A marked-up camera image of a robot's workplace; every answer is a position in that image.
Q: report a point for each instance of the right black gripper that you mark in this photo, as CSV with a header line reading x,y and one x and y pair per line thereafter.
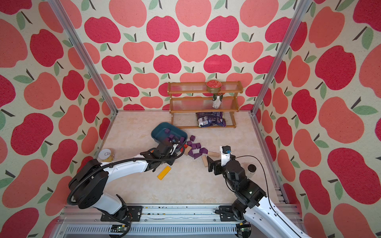
x,y
218,164

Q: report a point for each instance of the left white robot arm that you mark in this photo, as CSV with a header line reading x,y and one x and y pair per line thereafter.
x,y
87,188

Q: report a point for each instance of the aluminium frame post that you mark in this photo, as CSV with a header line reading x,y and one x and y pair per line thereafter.
x,y
70,30
298,16

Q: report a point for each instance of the wooden three-tier shelf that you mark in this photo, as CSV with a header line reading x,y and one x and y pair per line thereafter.
x,y
189,98

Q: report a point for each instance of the teal plastic storage bin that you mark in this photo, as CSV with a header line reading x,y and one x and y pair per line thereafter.
x,y
166,135

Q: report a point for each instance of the purple prism block right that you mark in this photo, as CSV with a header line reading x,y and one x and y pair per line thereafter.
x,y
203,151

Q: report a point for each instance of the purple snack bag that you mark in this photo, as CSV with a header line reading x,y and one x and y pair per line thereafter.
x,y
210,119

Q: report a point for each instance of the yellow tin can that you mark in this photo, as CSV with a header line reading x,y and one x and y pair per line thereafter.
x,y
106,155

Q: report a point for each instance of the natural wood short block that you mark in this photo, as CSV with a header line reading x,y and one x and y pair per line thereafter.
x,y
187,150

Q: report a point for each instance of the natural wood long block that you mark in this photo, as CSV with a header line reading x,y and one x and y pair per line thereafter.
x,y
204,159

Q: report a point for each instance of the natural wood flat block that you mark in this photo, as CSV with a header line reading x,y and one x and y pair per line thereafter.
x,y
213,154

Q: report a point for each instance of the right aluminium frame post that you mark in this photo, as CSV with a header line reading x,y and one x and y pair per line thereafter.
x,y
298,16

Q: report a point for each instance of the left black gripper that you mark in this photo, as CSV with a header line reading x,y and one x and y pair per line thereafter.
x,y
174,156

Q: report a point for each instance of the yellow long block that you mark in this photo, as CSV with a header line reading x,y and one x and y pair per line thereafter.
x,y
164,172

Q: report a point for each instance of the purple triangle block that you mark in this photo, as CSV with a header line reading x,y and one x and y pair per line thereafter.
x,y
197,155

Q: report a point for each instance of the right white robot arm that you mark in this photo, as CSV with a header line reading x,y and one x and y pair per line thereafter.
x,y
253,204

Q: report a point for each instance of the left aluminium frame post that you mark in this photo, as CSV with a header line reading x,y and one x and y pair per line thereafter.
x,y
70,30

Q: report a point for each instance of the red round tin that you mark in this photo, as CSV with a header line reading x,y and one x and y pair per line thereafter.
x,y
214,86

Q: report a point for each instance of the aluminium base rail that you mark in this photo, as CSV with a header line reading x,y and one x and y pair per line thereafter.
x,y
177,220

